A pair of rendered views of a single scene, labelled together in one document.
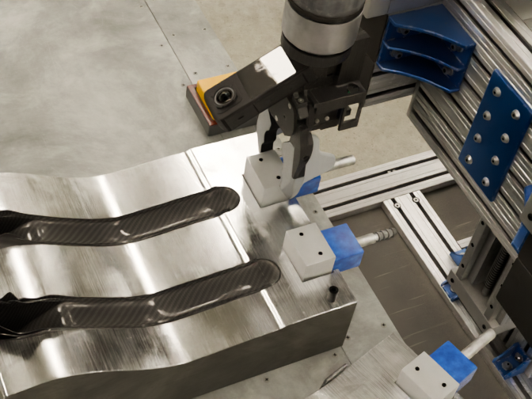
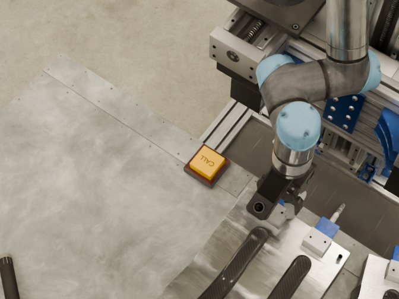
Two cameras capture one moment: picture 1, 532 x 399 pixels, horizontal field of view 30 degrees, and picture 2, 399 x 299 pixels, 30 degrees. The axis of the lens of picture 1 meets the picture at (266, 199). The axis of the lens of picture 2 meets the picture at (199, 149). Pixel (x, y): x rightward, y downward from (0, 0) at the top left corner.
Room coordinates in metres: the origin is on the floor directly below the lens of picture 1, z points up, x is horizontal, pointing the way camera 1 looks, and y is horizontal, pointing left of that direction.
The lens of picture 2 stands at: (0.22, 0.36, 2.37)
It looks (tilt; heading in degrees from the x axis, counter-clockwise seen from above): 62 degrees down; 340
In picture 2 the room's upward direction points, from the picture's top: 1 degrees counter-clockwise
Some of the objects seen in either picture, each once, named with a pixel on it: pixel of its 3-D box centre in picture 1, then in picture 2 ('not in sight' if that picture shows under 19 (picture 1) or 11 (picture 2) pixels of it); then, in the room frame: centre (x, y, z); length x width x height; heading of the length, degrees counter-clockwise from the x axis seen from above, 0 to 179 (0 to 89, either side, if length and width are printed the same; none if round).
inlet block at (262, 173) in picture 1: (303, 172); (285, 198); (0.77, -0.04, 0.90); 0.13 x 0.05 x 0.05; 123
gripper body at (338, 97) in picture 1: (314, 76); (290, 171); (0.76, -0.03, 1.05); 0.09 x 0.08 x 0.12; 123
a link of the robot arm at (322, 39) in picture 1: (320, 15); (291, 153); (0.76, -0.02, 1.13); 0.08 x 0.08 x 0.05
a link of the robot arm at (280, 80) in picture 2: not in sight; (290, 86); (0.86, -0.05, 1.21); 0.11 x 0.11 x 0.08; 83
